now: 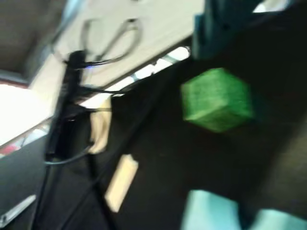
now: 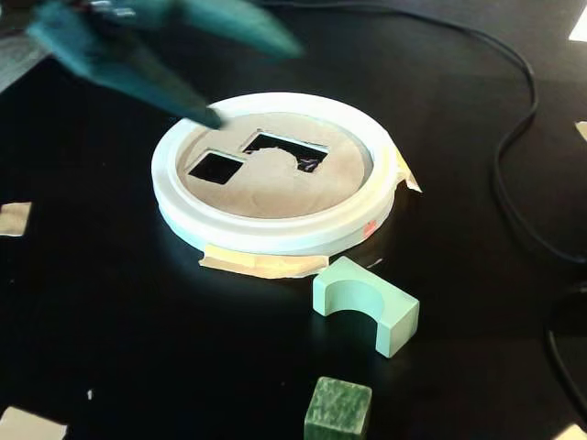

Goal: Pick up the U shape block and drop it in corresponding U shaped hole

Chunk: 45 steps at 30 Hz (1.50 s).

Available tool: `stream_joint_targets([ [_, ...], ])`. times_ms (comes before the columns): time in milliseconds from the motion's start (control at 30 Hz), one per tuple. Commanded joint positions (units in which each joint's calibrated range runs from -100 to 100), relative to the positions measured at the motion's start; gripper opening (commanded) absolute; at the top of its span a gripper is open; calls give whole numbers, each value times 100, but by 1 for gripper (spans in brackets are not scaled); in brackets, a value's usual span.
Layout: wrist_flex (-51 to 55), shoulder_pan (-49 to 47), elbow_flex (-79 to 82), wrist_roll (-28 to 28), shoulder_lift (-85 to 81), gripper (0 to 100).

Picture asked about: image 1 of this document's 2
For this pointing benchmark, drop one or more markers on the green wooden cube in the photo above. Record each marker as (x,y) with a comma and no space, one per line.
(216,100)

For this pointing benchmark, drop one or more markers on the small wooden block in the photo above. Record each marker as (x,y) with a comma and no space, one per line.
(122,182)

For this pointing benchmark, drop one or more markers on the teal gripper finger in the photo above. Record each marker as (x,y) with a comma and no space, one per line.
(211,26)

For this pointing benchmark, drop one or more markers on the black camera stand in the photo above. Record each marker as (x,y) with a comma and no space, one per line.
(69,79)

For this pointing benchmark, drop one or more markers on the teal U shaped block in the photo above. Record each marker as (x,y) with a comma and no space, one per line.
(208,208)

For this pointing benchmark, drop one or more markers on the black table cloth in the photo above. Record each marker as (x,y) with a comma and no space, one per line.
(192,163)

